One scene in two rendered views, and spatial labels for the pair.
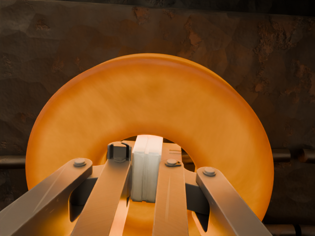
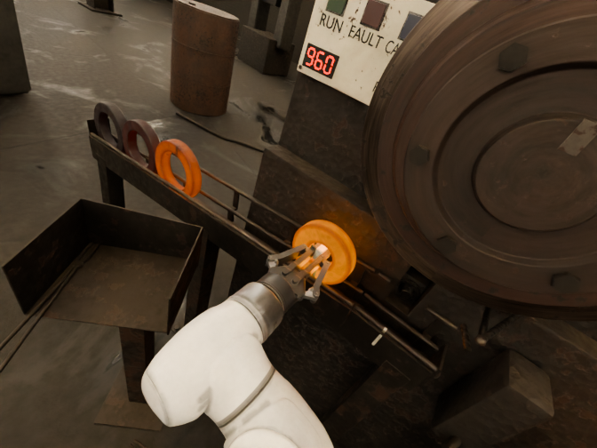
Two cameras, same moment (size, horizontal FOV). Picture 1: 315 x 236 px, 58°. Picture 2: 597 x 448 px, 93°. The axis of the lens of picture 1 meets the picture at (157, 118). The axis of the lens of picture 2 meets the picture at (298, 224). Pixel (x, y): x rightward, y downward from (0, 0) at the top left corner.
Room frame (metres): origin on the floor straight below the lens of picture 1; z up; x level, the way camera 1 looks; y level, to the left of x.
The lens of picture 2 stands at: (-0.33, -0.11, 1.18)
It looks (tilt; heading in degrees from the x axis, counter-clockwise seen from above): 36 degrees down; 21
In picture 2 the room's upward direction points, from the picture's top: 22 degrees clockwise
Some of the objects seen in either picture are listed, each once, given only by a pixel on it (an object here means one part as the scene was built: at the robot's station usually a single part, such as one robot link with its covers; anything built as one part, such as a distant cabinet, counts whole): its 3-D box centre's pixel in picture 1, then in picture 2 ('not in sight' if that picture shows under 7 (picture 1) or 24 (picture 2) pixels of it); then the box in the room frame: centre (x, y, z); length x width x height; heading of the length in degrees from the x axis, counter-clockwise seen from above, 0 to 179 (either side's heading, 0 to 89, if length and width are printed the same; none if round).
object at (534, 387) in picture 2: not in sight; (485, 403); (0.17, -0.43, 0.68); 0.11 x 0.08 x 0.24; 178
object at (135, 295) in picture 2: not in sight; (130, 338); (-0.11, 0.31, 0.36); 0.26 x 0.20 x 0.72; 123
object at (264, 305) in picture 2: not in sight; (255, 311); (-0.06, 0.01, 0.76); 0.09 x 0.06 x 0.09; 88
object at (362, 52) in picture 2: not in sight; (363, 45); (0.29, 0.14, 1.15); 0.26 x 0.02 x 0.18; 88
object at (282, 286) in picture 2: not in sight; (282, 286); (0.01, 0.01, 0.77); 0.09 x 0.08 x 0.07; 178
